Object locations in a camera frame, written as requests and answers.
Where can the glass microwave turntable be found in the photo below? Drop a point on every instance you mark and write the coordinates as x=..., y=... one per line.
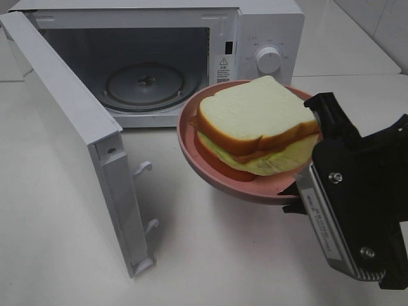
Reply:
x=149, y=86

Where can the sandwich with lettuce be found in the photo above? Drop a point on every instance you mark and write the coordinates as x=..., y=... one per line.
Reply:
x=260, y=127

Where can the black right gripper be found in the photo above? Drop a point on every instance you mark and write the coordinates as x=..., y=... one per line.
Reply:
x=364, y=177

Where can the upper white microwave knob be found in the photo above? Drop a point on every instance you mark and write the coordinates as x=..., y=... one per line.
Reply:
x=268, y=59

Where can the white microwave oven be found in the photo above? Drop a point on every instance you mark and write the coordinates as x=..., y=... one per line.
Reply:
x=140, y=61

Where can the warning label sticker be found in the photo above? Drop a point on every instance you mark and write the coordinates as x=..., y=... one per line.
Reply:
x=224, y=68

